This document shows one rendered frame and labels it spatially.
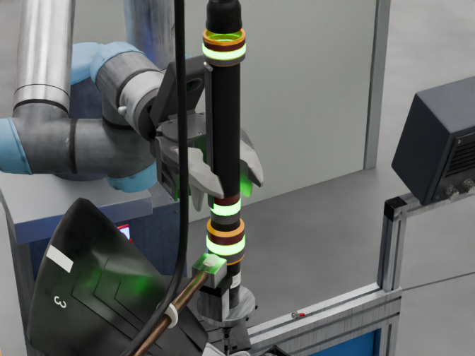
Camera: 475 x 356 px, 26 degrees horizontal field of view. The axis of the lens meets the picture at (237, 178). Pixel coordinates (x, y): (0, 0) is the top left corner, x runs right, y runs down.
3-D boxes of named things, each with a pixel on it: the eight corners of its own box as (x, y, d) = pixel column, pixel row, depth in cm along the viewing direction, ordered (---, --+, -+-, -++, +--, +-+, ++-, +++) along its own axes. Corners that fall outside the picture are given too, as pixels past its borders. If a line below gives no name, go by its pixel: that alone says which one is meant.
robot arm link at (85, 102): (54, 101, 199) (48, 37, 192) (124, 101, 200) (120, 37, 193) (46, 131, 189) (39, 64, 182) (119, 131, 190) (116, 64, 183)
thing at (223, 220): (232, 228, 115) (231, 219, 114) (205, 220, 116) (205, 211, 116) (245, 212, 118) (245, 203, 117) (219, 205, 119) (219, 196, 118)
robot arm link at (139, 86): (172, 65, 129) (112, 80, 126) (188, 80, 126) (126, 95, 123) (174, 116, 133) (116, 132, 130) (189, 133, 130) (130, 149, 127)
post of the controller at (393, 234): (385, 293, 194) (394, 208, 183) (376, 284, 196) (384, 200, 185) (399, 288, 195) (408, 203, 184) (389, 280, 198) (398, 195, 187)
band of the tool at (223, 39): (233, 72, 103) (233, 46, 102) (196, 63, 105) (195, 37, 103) (251, 54, 107) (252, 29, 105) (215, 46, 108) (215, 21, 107)
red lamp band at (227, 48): (233, 55, 102) (233, 49, 102) (195, 46, 104) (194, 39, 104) (252, 38, 106) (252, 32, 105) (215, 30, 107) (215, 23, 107)
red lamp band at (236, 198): (231, 209, 114) (231, 200, 113) (205, 201, 115) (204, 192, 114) (245, 193, 116) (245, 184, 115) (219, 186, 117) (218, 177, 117)
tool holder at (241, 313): (231, 345, 119) (231, 280, 114) (178, 326, 122) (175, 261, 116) (265, 300, 126) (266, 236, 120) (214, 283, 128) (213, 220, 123)
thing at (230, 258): (233, 268, 117) (233, 259, 117) (200, 257, 119) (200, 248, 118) (250, 247, 121) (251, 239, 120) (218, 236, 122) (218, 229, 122)
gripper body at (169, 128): (233, 188, 122) (189, 140, 131) (233, 125, 117) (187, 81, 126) (175, 205, 119) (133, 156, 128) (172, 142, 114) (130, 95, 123)
